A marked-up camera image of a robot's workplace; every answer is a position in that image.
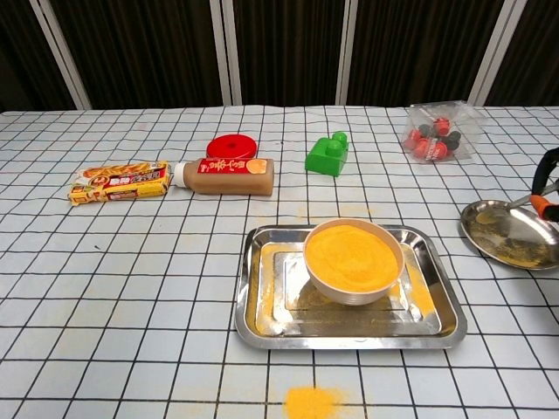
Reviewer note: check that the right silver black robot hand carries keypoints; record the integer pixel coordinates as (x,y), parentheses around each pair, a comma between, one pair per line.
(546,168)

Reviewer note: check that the metal spoon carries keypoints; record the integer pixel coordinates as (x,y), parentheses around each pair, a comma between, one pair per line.
(517,201)

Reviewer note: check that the round steel plate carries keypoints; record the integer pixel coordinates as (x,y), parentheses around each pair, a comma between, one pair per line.
(502,244)

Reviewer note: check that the bowl of orange powder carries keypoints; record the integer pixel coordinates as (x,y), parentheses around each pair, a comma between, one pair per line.
(349,297)

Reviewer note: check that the red round lid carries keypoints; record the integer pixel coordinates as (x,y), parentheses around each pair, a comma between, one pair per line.
(231,146)

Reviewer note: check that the orange powder pile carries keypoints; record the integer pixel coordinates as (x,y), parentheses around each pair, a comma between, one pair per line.
(312,403)

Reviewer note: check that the clear bag of red items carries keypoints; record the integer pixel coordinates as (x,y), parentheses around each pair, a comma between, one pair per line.
(432,139)

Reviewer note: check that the green toy block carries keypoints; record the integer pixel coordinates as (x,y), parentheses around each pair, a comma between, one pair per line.
(325,159)

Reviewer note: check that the rectangular steel tray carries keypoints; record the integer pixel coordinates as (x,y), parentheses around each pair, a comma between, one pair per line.
(279,323)

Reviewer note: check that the brown bottle with red label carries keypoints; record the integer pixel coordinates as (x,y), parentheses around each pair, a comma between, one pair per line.
(227,179)

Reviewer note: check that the black folding screen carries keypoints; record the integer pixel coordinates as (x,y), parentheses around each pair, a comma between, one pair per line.
(144,48)

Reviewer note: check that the yellow snack packet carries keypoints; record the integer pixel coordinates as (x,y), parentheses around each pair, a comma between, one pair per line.
(122,183)

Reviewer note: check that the white checkered tablecloth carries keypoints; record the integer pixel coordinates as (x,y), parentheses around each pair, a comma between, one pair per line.
(109,283)

